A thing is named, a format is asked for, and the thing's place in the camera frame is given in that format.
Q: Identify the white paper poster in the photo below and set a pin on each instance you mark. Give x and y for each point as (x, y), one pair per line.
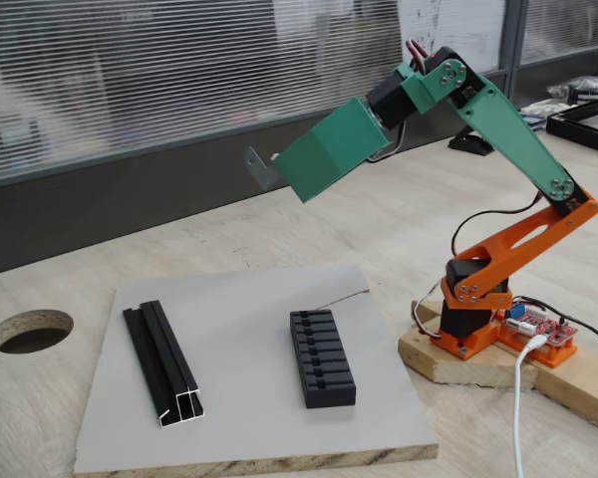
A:
(468, 25)

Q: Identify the grey window frame post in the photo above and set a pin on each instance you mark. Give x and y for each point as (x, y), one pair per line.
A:
(513, 50)

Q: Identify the white plastic bag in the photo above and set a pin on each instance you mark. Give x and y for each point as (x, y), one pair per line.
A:
(543, 107)

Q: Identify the black rectangular frame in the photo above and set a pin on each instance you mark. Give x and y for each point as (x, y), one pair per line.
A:
(578, 130)

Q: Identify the black slotted holder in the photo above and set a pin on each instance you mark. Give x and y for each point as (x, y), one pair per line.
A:
(324, 393)

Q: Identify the clear bag with black part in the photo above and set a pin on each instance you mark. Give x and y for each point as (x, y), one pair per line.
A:
(583, 87)

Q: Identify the thick wooden base block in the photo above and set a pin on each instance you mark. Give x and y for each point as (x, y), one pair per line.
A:
(478, 371)

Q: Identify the stack of blue cards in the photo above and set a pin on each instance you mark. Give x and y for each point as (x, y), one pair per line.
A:
(537, 123)

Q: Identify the grey faced wooden board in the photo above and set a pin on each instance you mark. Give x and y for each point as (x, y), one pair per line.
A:
(249, 358)

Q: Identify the black angled stand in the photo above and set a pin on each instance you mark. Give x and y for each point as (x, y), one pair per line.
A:
(471, 144)

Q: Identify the long wooden plank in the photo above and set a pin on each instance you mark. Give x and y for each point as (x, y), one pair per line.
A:
(578, 388)

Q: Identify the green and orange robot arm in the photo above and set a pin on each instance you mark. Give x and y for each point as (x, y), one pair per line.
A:
(508, 129)

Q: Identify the small grey metal bracket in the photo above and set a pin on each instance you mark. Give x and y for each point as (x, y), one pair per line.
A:
(259, 169)

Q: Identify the red controller board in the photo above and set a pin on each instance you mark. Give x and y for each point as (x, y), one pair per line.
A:
(553, 331)

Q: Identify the black aluminium profile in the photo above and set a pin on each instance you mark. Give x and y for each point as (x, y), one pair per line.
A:
(162, 358)

